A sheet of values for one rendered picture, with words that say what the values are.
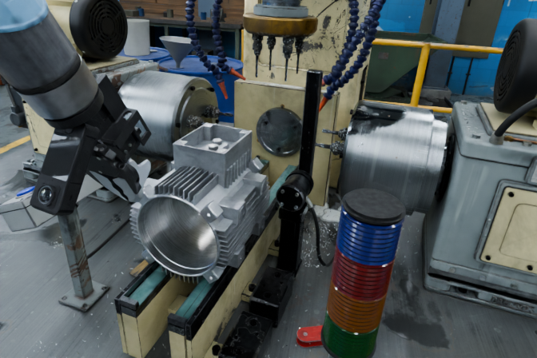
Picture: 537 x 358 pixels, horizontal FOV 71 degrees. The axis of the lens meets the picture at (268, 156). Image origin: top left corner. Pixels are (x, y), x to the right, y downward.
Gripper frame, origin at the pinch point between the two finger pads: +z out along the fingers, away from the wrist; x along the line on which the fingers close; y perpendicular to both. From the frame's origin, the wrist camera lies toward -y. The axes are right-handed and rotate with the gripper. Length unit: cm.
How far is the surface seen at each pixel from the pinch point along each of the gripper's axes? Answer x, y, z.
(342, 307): -34.9, -8.1, -6.7
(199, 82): 15, 44, 18
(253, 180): -14.1, 13.4, 9.0
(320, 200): -20, 36, 51
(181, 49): 98, 142, 92
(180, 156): -2.4, 10.9, 2.0
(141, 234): 1.2, -2.0, 9.1
